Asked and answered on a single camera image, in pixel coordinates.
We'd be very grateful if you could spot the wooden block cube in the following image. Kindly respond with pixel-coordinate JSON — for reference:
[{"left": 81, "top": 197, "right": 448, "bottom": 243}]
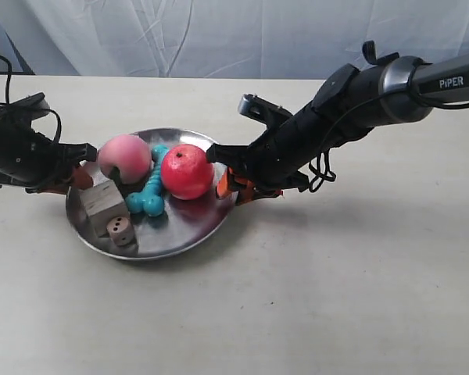
[{"left": 79, "top": 180, "right": 130, "bottom": 237}]

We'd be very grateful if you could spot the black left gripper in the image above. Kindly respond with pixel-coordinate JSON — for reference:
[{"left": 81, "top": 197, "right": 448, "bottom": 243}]
[{"left": 0, "top": 119, "right": 97, "bottom": 195}]

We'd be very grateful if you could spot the pink peach toy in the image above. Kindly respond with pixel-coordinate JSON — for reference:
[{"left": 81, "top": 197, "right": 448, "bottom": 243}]
[{"left": 97, "top": 134, "right": 152, "bottom": 184}]

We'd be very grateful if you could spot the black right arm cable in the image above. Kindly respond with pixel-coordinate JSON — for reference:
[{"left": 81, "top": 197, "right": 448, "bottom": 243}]
[{"left": 306, "top": 41, "right": 469, "bottom": 193}]

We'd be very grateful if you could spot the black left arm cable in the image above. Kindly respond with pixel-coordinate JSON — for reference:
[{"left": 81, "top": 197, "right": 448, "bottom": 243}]
[{"left": 0, "top": 52, "right": 63, "bottom": 145}]

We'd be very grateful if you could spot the white cloth backdrop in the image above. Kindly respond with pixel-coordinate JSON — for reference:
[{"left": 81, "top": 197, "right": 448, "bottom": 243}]
[{"left": 0, "top": 1, "right": 469, "bottom": 79}]

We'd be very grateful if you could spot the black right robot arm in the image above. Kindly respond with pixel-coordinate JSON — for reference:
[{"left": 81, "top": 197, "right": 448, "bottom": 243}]
[{"left": 206, "top": 42, "right": 469, "bottom": 205}]

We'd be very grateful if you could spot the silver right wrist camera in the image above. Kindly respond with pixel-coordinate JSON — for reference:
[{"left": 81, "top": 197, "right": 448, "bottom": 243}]
[{"left": 238, "top": 94, "right": 292, "bottom": 128}]

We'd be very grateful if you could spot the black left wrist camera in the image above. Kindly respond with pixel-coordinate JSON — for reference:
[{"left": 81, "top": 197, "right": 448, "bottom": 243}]
[{"left": 0, "top": 92, "right": 50, "bottom": 126}]

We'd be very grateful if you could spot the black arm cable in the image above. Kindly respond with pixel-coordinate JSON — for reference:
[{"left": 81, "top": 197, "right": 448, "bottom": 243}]
[
  {"left": 306, "top": 41, "right": 469, "bottom": 193},
  {"left": 0, "top": 52, "right": 63, "bottom": 145}
]

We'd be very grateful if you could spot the round metal plate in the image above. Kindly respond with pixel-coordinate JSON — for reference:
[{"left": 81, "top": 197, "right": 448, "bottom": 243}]
[{"left": 66, "top": 128, "right": 237, "bottom": 261}]

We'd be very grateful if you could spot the red apple toy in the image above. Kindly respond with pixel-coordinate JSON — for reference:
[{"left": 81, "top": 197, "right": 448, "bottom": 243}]
[{"left": 160, "top": 144, "right": 214, "bottom": 201}]

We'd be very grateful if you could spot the small wooden die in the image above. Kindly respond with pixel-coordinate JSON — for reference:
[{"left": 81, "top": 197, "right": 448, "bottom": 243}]
[{"left": 106, "top": 216, "right": 134, "bottom": 247}]

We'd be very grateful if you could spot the teal rubber bone toy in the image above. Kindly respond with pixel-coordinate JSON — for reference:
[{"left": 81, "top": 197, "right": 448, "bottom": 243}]
[{"left": 125, "top": 145, "right": 169, "bottom": 218}]

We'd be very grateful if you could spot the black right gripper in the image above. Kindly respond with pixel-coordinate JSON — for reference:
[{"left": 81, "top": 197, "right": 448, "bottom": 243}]
[{"left": 206, "top": 102, "right": 331, "bottom": 205}]

